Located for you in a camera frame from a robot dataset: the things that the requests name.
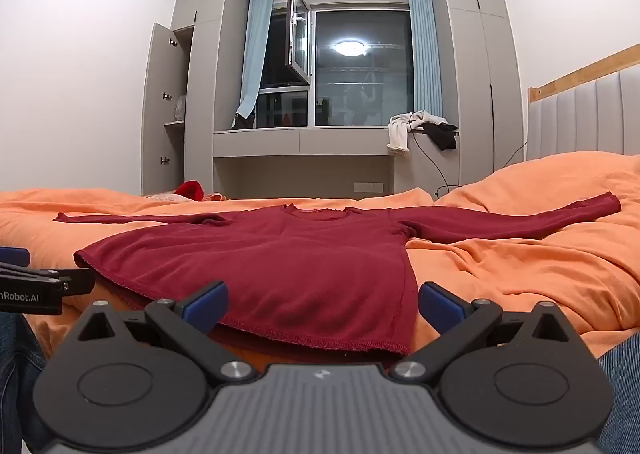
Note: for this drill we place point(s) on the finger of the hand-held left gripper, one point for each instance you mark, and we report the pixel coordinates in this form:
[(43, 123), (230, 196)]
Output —
[(14, 255), (77, 281)]

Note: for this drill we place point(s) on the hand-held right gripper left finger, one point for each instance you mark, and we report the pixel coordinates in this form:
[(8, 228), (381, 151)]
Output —
[(207, 306)]

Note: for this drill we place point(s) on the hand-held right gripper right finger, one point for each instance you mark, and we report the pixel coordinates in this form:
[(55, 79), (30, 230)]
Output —
[(440, 306)]

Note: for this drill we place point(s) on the dark red towel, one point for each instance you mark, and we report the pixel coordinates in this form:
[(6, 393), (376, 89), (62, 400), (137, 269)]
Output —
[(300, 274)]

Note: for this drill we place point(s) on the person's left leg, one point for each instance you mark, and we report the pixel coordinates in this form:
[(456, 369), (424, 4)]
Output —
[(17, 384)]

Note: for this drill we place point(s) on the person's leg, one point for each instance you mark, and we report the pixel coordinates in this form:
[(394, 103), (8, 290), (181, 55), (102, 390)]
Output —
[(17, 384), (622, 394)]

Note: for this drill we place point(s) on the orange bed cover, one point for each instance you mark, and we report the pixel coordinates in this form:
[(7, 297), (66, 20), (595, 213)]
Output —
[(525, 279)]

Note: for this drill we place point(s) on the bright red cloth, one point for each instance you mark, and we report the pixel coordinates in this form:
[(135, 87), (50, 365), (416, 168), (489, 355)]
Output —
[(190, 190)]

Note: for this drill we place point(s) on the black garment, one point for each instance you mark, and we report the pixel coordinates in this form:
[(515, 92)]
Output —
[(442, 134)]

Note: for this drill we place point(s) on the white garment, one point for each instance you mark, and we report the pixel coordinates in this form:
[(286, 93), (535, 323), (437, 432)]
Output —
[(402, 129)]

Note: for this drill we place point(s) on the grey wardrobe door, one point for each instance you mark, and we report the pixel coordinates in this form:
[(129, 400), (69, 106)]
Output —
[(162, 109)]

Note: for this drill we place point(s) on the grey window desk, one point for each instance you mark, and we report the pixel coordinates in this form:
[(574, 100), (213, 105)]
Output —
[(310, 142)]

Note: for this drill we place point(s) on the clear plastic bag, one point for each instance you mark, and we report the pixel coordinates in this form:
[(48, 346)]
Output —
[(180, 107)]

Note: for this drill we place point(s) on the person's right leg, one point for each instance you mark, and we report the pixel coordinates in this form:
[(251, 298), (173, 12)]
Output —
[(622, 394)]

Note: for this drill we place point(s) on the grey built-in wardrobe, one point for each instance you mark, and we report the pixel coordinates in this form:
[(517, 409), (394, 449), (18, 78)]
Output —
[(480, 84), (200, 99)]

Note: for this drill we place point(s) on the grey padded headboard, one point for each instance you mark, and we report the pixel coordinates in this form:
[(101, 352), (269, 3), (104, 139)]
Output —
[(580, 119)]

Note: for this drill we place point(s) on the large window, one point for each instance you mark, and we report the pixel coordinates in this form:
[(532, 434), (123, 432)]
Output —
[(360, 69)]

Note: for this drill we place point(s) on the light blue curtain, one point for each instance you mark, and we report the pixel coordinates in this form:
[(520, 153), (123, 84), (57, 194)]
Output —
[(425, 49), (254, 54)]

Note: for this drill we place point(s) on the padded white headboard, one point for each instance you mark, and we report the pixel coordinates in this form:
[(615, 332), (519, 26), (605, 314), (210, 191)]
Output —
[(580, 72)]

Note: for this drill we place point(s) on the open window sash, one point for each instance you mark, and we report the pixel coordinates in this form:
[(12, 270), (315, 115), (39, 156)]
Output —
[(299, 29)]

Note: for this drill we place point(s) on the white wall socket plate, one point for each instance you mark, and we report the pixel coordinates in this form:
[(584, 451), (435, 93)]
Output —
[(367, 185)]

